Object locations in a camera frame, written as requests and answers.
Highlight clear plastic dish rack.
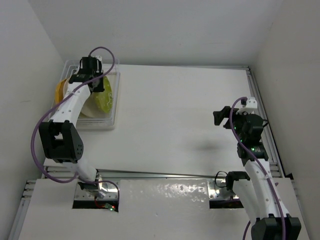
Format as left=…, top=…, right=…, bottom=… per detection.
left=52, top=59, right=120, bottom=131

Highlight cream and pink plate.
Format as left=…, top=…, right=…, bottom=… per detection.
left=80, top=92, right=106, bottom=119

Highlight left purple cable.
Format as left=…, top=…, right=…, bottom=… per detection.
left=30, top=46, right=121, bottom=201

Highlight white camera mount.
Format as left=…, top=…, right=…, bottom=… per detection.
left=88, top=55, right=103, bottom=64
left=236, top=96, right=258, bottom=115

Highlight orange plate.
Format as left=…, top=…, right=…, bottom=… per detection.
left=54, top=78, right=68, bottom=104

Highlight green polka dot plate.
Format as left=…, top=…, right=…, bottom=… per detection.
left=97, top=76, right=113, bottom=114

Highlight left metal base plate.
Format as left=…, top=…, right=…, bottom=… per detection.
left=74, top=182, right=119, bottom=201

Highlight metal base plate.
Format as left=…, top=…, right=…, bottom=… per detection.
left=207, top=179, right=239, bottom=201
left=74, top=182, right=119, bottom=201

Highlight aluminium frame rail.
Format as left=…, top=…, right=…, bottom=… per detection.
left=245, top=67, right=285, bottom=178

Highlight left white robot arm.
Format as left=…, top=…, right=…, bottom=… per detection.
left=38, top=55, right=105, bottom=182

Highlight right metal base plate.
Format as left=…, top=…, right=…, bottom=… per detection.
left=207, top=179, right=239, bottom=201

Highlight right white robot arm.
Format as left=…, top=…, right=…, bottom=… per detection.
left=213, top=106, right=302, bottom=240

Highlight small green circuit board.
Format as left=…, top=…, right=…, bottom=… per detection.
left=104, top=203, right=116, bottom=211

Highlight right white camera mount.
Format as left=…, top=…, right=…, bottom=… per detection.
left=236, top=96, right=258, bottom=115

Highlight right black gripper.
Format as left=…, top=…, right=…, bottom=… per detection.
left=213, top=105, right=250, bottom=142

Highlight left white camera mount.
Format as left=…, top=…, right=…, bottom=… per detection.
left=88, top=55, right=103, bottom=64

